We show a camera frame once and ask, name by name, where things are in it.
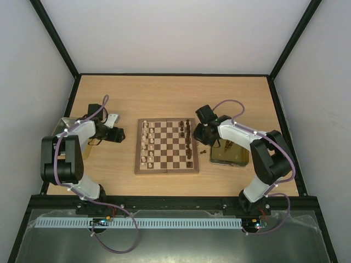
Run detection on gold tin with pieces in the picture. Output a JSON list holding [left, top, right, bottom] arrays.
[[210, 139, 250, 167]]

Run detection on wooden chess board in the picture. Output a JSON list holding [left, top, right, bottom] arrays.
[[134, 117, 199, 175]]

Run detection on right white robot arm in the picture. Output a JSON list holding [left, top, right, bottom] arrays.
[[193, 105, 296, 215]]

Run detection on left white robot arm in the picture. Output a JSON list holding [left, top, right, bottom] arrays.
[[41, 104, 126, 201]]

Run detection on silver tin lid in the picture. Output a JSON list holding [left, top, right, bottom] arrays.
[[52, 117, 93, 162]]

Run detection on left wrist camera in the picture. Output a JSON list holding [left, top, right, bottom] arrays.
[[104, 113, 120, 129]]

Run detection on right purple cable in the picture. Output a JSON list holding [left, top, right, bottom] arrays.
[[212, 99, 297, 235]]

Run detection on purple cable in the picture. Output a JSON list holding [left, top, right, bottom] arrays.
[[212, 99, 297, 235], [53, 94, 140, 253]]

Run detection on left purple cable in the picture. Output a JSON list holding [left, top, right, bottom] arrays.
[[53, 94, 140, 253]]

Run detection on white slotted cable duct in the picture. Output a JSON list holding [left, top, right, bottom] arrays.
[[35, 217, 242, 230]]

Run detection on black frame post left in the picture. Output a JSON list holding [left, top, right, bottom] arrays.
[[29, 0, 80, 80]]

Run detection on black frame post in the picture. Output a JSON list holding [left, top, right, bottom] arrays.
[[269, 0, 322, 82], [29, 0, 80, 80]]

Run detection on black frame post right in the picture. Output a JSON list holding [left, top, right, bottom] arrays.
[[269, 0, 322, 82]]

